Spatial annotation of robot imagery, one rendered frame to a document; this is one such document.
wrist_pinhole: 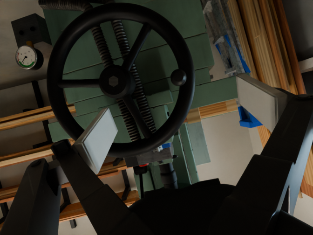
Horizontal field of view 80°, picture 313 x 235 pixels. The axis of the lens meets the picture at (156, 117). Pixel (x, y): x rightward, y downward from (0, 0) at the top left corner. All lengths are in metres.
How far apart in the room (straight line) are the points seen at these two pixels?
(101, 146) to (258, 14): 1.90
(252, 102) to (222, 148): 3.05
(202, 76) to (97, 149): 0.42
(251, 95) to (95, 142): 0.13
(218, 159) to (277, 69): 1.79
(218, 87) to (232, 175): 2.91
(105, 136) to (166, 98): 0.27
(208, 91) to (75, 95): 0.38
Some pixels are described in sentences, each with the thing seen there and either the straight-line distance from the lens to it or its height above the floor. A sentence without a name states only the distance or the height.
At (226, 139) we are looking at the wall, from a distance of 3.22.
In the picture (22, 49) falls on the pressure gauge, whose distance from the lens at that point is 0.64.
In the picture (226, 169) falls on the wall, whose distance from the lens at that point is 3.32.
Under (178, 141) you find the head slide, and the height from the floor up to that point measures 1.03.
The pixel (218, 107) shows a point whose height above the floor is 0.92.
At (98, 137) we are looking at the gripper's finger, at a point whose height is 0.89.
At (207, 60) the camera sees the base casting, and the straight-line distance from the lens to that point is 0.54.
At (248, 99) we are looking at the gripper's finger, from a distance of 0.18.
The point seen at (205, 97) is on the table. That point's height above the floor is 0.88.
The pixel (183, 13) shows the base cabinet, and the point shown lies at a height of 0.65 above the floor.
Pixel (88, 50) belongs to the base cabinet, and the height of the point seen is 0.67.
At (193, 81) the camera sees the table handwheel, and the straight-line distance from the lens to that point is 0.34.
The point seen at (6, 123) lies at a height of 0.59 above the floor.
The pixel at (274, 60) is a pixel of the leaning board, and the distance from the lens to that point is 1.94.
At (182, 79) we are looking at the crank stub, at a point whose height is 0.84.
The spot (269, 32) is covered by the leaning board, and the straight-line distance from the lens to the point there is 1.95.
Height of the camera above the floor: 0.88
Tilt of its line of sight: 2 degrees up
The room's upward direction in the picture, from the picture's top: 166 degrees clockwise
